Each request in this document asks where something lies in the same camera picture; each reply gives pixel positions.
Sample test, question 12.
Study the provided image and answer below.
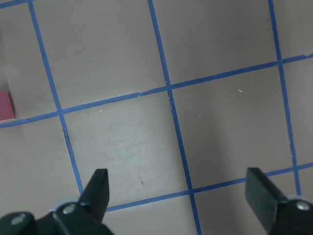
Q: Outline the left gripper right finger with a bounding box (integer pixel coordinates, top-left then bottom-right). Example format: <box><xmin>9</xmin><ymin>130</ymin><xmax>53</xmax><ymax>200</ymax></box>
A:
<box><xmin>245</xmin><ymin>167</ymin><xmax>313</xmax><ymax>235</ymax></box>

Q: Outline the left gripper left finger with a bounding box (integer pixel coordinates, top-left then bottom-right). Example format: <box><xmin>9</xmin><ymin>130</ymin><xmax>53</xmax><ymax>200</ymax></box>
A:
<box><xmin>0</xmin><ymin>169</ymin><xmax>113</xmax><ymax>235</ymax></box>

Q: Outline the red foam block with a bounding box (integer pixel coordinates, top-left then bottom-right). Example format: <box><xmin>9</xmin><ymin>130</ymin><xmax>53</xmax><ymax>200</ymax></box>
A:
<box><xmin>0</xmin><ymin>91</ymin><xmax>15</xmax><ymax>122</ymax></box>

